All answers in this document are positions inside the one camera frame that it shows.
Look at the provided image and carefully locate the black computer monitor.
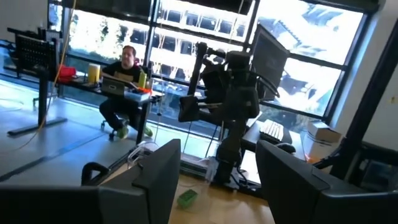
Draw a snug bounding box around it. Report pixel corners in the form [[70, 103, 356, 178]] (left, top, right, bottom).
[[250, 24, 292, 100]]

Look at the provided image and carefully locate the white paper stack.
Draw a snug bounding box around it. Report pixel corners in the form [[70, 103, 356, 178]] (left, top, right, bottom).
[[124, 88, 153, 102]]

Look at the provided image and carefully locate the person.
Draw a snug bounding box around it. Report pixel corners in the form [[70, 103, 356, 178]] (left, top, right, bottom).
[[98, 45, 154, 140]]

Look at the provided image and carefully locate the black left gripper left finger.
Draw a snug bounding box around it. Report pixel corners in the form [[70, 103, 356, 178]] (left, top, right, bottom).
[[132, 139, 182, 224]]

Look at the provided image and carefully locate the black computer mouse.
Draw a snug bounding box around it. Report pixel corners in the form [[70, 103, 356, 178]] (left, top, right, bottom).
[[275, 142, 296, 154]]

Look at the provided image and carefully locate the black perforated panel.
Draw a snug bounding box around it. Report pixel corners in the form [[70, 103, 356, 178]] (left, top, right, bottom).
[[6, 27, 62, 77]]

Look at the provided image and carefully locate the yellow cable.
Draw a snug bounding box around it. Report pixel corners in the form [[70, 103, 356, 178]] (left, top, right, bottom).
[[12, 0, 77, 150]]

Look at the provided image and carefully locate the green toy block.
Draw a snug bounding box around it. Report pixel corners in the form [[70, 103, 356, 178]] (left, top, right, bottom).
[[177, 189, 199, 209]]

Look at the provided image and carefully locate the white keyboard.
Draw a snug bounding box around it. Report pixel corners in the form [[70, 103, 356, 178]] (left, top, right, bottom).
[[259, 119, 285, 142]]

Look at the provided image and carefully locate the black office desk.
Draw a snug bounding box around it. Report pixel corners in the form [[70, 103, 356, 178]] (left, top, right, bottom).
[[7, 67, 162, 146]]

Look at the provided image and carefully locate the yellow cup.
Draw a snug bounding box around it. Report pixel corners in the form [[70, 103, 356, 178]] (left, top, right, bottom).
[[88, 63, 101, 85]]

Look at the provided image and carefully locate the green bottle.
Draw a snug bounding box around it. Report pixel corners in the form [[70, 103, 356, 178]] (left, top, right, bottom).
[[138, 70, 147, 90]]

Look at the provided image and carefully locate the large window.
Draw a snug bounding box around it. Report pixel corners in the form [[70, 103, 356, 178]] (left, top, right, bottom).
[[48, 0, 374, 125]]

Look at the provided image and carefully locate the red bag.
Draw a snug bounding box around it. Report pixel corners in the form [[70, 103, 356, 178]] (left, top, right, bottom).
[[57, 64, 77, 83]]

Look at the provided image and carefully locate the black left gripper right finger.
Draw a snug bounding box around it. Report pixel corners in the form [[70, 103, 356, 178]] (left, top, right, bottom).
[[255, 139, 331, 224]]

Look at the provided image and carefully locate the black keyboard desk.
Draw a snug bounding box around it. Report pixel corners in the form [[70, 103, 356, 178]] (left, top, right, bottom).
[[241, 119, 304, 159]]

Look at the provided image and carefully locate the grey laptop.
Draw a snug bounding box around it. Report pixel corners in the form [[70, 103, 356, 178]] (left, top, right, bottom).
[[101, 76, 127, 96]]

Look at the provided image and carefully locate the black curved cable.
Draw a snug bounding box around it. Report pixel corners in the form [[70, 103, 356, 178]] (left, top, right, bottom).
[[81, 161, 110, 187]]

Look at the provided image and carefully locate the white cardboard box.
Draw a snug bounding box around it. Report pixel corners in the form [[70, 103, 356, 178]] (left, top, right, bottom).
[[306, 120, 343, 144]]

